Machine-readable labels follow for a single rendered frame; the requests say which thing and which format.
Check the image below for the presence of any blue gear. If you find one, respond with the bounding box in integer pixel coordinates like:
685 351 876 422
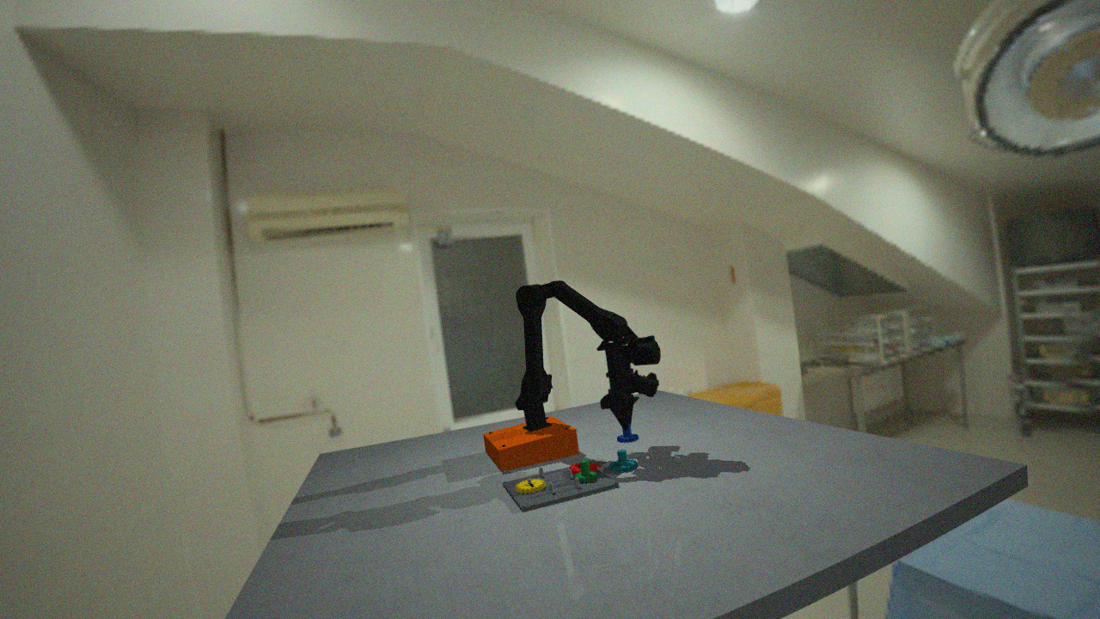
617 423 639 443

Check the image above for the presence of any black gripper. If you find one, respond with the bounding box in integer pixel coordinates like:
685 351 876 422
601 366 639 430

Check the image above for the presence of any yellow gear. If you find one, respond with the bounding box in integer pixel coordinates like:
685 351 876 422
515 479 546 493

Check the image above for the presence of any green gear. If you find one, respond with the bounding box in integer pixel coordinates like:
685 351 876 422
574 458 600 483

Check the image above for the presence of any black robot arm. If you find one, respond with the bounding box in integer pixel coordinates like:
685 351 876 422
515 280 661 432

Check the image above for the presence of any teal gear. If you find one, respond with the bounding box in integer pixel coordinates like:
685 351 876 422
609 450 638 472

